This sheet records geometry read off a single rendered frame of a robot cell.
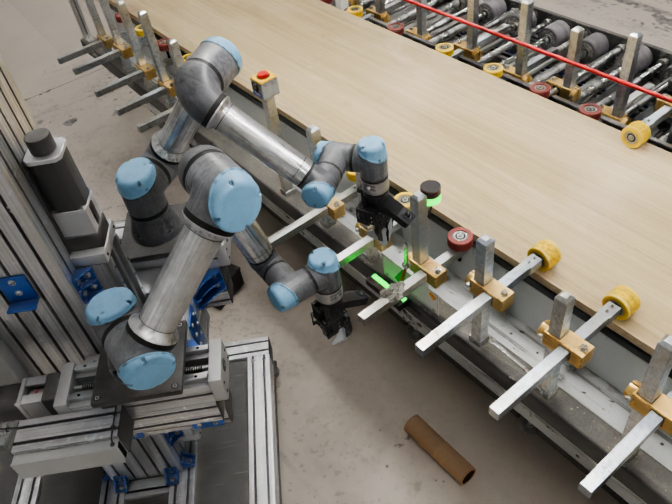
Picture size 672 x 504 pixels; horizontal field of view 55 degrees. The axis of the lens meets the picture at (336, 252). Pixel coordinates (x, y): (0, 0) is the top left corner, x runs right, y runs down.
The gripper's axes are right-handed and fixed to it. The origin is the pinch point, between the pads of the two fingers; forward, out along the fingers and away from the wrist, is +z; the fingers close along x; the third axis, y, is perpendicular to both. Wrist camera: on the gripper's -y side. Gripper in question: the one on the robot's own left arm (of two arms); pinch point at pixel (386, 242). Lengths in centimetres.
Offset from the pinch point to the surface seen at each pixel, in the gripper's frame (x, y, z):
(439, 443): 6, -20, 91
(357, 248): -6.9, 15.5, 15.0
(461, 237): -19.3, -15.3, 8.6
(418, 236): -6.6, -7.0, 0.4
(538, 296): -17.3, -41.5, 21.2
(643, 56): -158, -37, 15
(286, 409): 18, 44, 99
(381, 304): 12.0, -3.7, 13.2
